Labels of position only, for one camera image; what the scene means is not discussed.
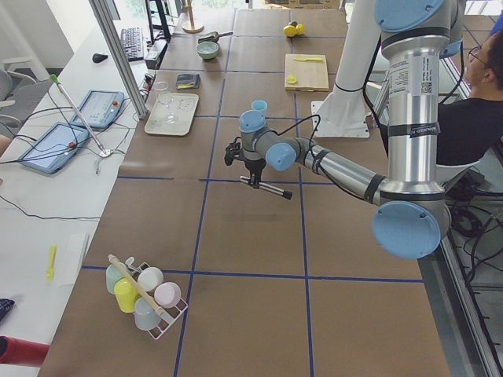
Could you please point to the green bowl of ice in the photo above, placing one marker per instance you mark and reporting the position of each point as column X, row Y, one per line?
column 207, row 50

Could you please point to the black computer mouse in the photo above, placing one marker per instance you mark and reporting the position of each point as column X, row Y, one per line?
column 97, row 58

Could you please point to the light blue cup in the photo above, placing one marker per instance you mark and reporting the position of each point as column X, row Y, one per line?
column 260, row 106

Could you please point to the yellow plastic spoon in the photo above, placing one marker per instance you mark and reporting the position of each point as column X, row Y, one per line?
column 51, row 261

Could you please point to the mint green cup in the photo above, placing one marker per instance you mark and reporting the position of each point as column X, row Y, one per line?
column 112, row 276

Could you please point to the near blue teach pendant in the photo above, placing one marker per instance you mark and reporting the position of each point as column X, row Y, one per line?
column 54, row 148

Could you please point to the pink cup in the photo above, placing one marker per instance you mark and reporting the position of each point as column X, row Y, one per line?
column 168, row 294

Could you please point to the yellow plastic knife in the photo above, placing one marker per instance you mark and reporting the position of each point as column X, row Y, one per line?
column 308, row 59

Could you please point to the white cup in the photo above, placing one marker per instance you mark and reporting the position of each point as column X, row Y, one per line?
column 150, row 278

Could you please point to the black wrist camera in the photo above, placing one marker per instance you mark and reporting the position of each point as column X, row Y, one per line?
column 233, row 152

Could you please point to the aluminium frame post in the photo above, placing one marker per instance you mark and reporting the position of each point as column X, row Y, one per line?
column 108, row 29

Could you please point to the steel ice scoop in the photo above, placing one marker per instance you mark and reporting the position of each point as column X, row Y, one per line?
column 213, row 36

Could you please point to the steel muddler black tip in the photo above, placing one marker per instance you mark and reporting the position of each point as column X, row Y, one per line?
column 266, row 187

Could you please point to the blue teach pendant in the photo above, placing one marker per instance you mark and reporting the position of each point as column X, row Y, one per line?
column 54, row 148
column 100, row 108

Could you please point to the red bottle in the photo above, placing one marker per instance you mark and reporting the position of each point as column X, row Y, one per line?
column 23, row 352

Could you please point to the cream bear tray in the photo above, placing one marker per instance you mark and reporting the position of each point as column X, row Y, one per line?
column 184, row 106

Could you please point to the grey blue cup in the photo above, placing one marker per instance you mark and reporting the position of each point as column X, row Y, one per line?
column 145, row 317

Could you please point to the grey folded cloth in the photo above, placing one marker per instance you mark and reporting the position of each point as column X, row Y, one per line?
column 187, row 81

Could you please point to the white cup rack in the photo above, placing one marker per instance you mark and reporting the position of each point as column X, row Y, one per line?
column 171, row 315

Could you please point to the white office chair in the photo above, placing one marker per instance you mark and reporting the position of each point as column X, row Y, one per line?
column 449, row 175

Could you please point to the black computer box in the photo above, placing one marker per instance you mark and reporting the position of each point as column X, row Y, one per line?
column 154, row 56

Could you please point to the wooden cup tree stand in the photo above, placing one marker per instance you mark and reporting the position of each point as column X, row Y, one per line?
column 191, row 26

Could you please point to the yellow cup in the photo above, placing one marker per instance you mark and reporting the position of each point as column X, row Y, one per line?
column 126, row 295

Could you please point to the wooden cutting board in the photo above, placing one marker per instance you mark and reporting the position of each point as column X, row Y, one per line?
column 311, row 76

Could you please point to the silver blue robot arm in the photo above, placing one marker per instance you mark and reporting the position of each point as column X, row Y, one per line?
column 413, row 36

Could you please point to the clear wine glass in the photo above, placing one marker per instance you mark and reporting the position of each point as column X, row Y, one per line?
column 163, row 92

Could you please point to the green tipped metal rod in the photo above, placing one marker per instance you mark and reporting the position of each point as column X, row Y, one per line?
column 104, row 153

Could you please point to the wooden rack handle rod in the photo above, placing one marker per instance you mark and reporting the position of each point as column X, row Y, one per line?
column 116, row 262

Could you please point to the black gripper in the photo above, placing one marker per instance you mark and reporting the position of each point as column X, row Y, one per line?
column 255, row 165

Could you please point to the person in black shirt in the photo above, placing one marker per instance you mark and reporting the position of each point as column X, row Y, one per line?
column 468, row 128

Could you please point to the black keyboard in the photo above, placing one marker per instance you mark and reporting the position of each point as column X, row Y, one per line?
column 132, row 42

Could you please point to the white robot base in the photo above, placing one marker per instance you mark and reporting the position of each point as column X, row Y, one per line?
column 342, row 112

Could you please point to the far blue teach pendant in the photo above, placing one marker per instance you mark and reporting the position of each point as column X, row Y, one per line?
column 100, row 108

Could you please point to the whole yellow lemon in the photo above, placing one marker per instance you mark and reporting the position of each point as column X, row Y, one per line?
column 290, row 31
column 300, row 28

